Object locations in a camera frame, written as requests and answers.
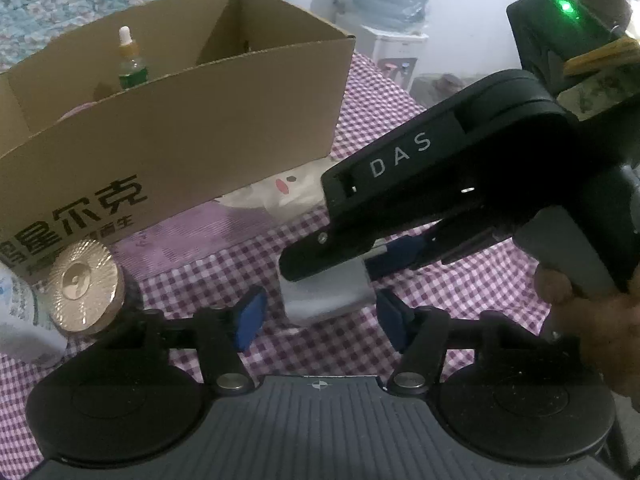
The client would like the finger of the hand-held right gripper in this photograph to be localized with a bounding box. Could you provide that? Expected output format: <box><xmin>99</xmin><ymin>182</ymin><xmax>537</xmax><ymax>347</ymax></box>
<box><xmin>365</xmin><ymin>219</ymin><xmax>512</xmax><ymax>282</ymax></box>
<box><xmin>279</xmin><ymin>205</ymin><xmax>451</xmax><ymax>282</ymax></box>

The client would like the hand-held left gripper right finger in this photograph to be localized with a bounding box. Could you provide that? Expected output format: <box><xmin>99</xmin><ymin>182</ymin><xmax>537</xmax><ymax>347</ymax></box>
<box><xmin>376</xmin><ymin>289</ymin><xmax>556</xmax><ymax>396</ymax></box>

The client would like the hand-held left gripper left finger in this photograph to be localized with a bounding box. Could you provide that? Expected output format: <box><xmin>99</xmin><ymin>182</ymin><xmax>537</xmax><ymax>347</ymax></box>
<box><xmin>100</xmin><ymin>286</ymin><xmax>268</xmax><ymax>396</ymax></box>

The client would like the white charger plug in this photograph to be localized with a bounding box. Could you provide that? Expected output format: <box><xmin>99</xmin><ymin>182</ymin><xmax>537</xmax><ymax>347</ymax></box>
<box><xmin>277</xmin><ymin>255</ymin><xmax>376</xmax><ymax>326</ymax></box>

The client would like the brown cardboard box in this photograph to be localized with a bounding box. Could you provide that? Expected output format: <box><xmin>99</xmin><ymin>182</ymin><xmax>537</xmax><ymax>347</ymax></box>
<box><xmin>0</xmin><ymin>0</ymin><xmax>357</xmax><ymax>281</ymax></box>

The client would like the green dropper bottle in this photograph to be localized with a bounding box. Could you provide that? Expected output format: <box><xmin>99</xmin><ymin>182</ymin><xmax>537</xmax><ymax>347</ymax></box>
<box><xmin>116</xmin><ymin>26</ymin><xmax>150</xmax><ymax>92</ymax></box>

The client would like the person's right hand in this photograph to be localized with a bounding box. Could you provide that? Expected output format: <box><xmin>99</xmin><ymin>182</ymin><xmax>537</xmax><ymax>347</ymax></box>
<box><xmin>532</xmin><ymin>264</ymin><xmax>640</xmax><ymax>396</ymax></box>

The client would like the purple checkered tablecloth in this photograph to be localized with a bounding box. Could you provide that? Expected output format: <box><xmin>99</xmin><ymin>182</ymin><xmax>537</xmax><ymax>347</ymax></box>
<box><xmin>0</xmin><ymin>50</ymin><xmax>591</xmax><ymax>396</ymax></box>

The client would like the paper tag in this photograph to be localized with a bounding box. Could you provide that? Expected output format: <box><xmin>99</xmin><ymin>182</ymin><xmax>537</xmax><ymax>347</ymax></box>
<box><xmin>556</xmin><ymin>65</ymin><xmax>640</xmax><ymax>122</ymax></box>

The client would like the yellow clip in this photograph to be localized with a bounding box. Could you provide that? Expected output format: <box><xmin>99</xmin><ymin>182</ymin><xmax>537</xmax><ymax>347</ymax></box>
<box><xmin>564</xmin><ymin>39</ymin><xmax>640</xmax><ymax>78</ymax></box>

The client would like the gold lid dark jar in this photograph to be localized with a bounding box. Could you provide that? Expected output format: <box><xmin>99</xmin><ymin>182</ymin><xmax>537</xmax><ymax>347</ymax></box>
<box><xmin>47</xmin><ymin>240</ymin><xmax>146</xmax><ymax>338</ymax></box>

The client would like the white plastic bottle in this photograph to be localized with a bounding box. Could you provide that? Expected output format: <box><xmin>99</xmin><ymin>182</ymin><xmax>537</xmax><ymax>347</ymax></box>
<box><xmin>0</xmin><ymin>262</ymin><xmax>68</xmax><ymax>368</ymax></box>

